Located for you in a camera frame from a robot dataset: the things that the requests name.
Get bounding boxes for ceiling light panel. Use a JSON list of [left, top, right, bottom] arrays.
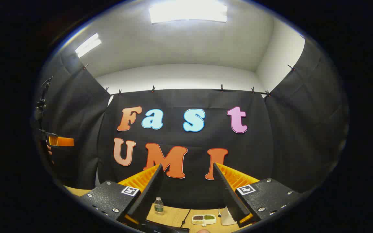
[[75, 33, 102, 58]]

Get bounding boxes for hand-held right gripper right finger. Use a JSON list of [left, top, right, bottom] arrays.
[[212, 162, 303, 227]]

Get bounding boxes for white divided seasoning dish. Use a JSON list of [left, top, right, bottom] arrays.
[[191, 214, 217, 226]]

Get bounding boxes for black power cable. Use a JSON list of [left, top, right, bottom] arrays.
[[181, 210, 191, 228]]

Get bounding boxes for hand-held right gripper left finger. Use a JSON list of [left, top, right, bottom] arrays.
[[78, 163, 164, 227]]

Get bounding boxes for row of black clips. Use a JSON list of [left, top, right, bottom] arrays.
[[83, 63, 295, 97]]

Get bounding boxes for clear plastic water bottle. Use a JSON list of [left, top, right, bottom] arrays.
[[154, 197, 164, 216]]

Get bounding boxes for black backdrop cloth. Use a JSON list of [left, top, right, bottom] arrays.
[[33, 39, 349, 211]]

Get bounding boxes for white box-shaped appliance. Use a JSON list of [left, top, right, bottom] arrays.
[[220, 207, 239, 226]]

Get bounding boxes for black induction cooktop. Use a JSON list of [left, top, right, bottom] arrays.
[[138, 220, 190, 233]]

